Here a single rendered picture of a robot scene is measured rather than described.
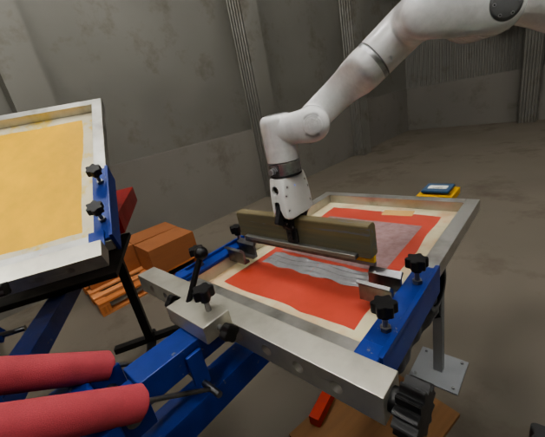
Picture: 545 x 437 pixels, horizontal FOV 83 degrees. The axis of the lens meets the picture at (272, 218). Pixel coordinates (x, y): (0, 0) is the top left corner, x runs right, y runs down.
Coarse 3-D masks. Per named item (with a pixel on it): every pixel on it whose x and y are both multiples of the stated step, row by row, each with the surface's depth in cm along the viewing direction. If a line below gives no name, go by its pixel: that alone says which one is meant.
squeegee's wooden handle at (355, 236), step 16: (240, 224) 90; (256, 224) 85; (272, 224) 80; (304, 224) 73; (320, 224) 69; (336, 224) 67; (352, 224) 64; (368, 224) 63; (304, 240) 75; (320, 240) 71; (336, 240) 68; (352, 240) 65; (368, 240) 63; (368, 256) 64
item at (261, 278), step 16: (336, 208) 127; (304, 256) 94; (320, 256) 92; (240, 272) 92; (256, 272) 90; (272, 272) 88; (288, 272) 87; (240, 288) 84; (256, 288) 83; (272, 288) 81; (288, 288) 80
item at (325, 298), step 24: (384, 216) 111; (408, 216) 107; (432, 216) 103; (384, 240) 94; (408, 240) 91; (336, 264) 86; (360, 264) 84; (384, 264) 81; (312, 288) 78; (336, 288) 76; (312, 312) 69; (336, 312) 67; (360, 312) 66
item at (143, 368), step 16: (176, 336) 57; (192, 336) 56; (160, 352) 53; (176, 352) 53; (208, 352) 57; (128, 368) 51; (144, 368) 51; (160, 368) 50; (176, 368) 52; (144, 384) 48; (160, 384) 50
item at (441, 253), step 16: (336, 192) 135; (320, 208) 130; (416, 208) 111; (432, 208) 108; (448, 208) 104; (464, 208) 96; (464, 224) 87; (448, 240) 80; (432, 256) 75; (448, 256) 76; (208, 272) 91; (224, 288) 79; (256, 304) 70; (288, 320) 63; (304, 320) 62; (320, 336) 57; (336, 336) 56
